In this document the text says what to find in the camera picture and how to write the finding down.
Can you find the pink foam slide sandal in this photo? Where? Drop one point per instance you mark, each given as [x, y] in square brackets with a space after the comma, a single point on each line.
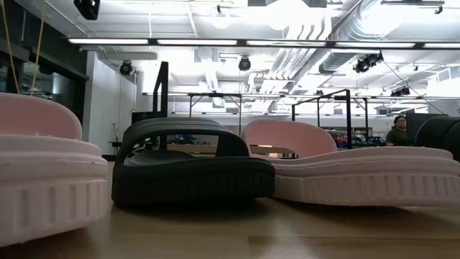
[46, 180]
[359, 180]

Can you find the black foam slide sandal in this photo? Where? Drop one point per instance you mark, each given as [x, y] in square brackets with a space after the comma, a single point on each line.
[442, 133]
[194, 180]

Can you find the black metal wooden shelf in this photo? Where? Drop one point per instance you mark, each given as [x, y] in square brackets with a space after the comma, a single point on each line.
[163, 90]

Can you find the long ceiling light bar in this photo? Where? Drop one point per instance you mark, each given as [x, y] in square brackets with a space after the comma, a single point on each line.
[197, 42]

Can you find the black computer monitor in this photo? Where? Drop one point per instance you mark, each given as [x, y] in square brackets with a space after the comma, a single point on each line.
[142, 117]
[418, 124]

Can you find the black ceiling spotlight cluster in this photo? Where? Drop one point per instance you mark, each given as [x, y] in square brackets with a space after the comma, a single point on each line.
[366, 63]

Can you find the black ceiling spotlight pair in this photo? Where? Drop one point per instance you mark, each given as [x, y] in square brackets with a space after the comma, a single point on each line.
[400, 92]

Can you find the person at distant desk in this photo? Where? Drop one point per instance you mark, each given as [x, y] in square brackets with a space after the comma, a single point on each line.
[397, 135]

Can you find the black background metal frame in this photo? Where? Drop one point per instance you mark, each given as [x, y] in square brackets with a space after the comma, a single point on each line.
[240, 108]

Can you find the silver ceiling air duct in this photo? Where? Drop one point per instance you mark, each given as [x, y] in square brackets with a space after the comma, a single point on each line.
[345, 61]

